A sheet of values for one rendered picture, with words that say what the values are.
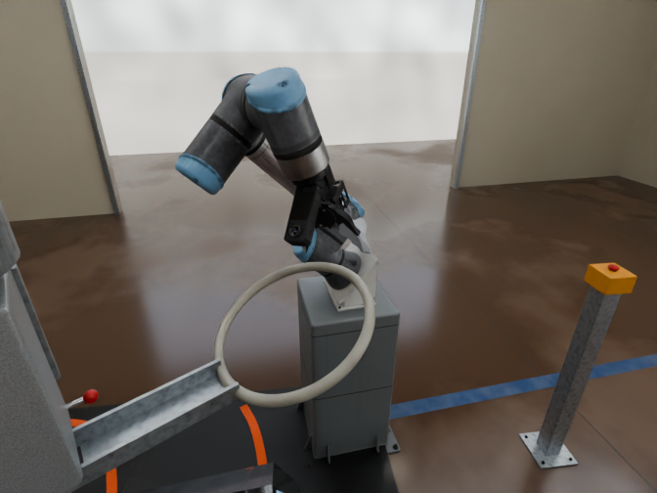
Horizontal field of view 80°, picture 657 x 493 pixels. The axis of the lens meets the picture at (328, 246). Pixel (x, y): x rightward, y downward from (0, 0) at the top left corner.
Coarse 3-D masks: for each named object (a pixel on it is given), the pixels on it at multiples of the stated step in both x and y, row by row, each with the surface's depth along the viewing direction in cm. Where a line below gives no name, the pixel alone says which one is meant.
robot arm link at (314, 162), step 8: (320, 144) 71; (312, 152) 65; (320, 152) 66; (280, 160) 67; (288, 160) 65; (296, 160) 65; (304, 160) 65; (312, 160) 66; (320, 160) 67; (328, 160) 69; (288, 168) 67; (296, 168) 66; (304, 168) 66; (312, 168) 66; (320, 168) 67; (288, 176) 68; (296, 176) 67; (304, 176) 67; (312, 176) 67
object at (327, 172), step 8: (328, 168) 75; (320, 176) 69; (328, 176) 75; (296, 184) 70; (304, 184) 69; (320, 184) 72; (328, 184) 75; (336, 184) 77; (328, 192) 75; (336, 192) 74; (328, 200) 73; (336, 200) 74; (344, 200) 77; (320, 208) 73; (328, 208) 72; (320, 216) 74; (328, 216) 74; (320, 224) 76; (328, 224) 75
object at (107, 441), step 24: (216, 360) 107; (168, 384) 100; (192, 384) 104; (216, 384) 105; (120, 408) 94; (144, 408) 98; (168, 408) 99; (192, 408) 93; (216, 408) 98; (96, 432) 92; (120, 432) 93; (144, 432) 87; (168, 432) 91; (96, 456) 83; (120, 456) 85
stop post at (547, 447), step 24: (600, 264) 162; (600, 288) 157; (624, 288) 155; (600, 312) 162; (576, 336) 174; (600, 336) 168; (576, 360) 175; (576, 384) 180; (552, 408) 193; (576, 408) 187; (528, 432) 213; (552, 432) 194; (552, 456) 201
